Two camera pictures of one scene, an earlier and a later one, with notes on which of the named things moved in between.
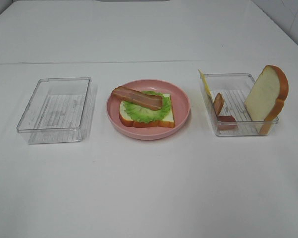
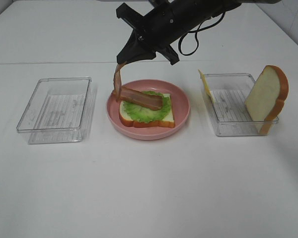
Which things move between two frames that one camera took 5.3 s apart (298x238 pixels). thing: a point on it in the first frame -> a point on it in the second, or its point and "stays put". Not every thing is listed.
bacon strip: (226, 122) -> (120, 92)
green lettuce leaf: (142, 114) stays put
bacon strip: (149, 101) stays put
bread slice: (168, 121) stays put
